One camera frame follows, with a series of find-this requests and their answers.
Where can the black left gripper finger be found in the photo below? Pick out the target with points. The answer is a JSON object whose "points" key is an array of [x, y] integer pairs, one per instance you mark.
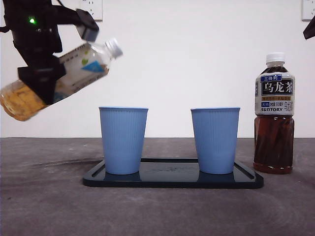
{"points": [[43, 78]]}

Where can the clear jasmine tea bottle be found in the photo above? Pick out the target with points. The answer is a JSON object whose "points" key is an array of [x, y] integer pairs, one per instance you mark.
{"points": [[81, 71]]}

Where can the dark oolong tea bottle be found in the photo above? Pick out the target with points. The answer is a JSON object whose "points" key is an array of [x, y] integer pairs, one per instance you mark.
{"points": [[273, 142]]}

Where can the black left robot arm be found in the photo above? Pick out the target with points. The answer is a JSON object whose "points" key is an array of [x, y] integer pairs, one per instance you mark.
{"points": [[37, 41]]}

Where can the blue ribbed plastic cup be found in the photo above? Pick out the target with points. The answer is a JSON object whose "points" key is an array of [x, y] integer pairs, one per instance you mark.
{"points": [[215, 140], [123, 140]]}

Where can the dark teal flat tray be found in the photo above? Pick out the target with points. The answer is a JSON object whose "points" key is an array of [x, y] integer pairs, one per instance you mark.
{"points": [[169, 178]]}

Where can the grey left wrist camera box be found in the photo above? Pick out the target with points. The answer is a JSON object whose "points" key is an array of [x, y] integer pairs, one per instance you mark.
{"points": [[88, 27]]}

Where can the white wall socket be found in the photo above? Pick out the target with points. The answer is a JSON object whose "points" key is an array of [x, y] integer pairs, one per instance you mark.
{"points": [[96, 6], [308, 9]]}

